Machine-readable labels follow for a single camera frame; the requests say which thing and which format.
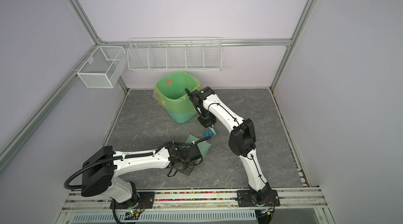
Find mint green hand brush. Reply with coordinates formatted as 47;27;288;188
209;125;217;135

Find mint green dustpan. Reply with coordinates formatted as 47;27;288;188
185;134;212;158

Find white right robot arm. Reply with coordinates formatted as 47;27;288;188
185;87;275;205

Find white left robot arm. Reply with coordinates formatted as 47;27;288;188
64;137;211;203

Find blue green scraps near bin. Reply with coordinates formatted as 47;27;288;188
202;131;213;138

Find green lined trash bin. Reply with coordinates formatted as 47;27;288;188
153;72;204;123

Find small white mesh basket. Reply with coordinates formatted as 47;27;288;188
77;46;127;88

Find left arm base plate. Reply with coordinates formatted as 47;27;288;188
115;191;155;210

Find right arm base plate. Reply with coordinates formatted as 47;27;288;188
236;189;281;207

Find long white wire basket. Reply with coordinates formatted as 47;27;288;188
127;37;222;72

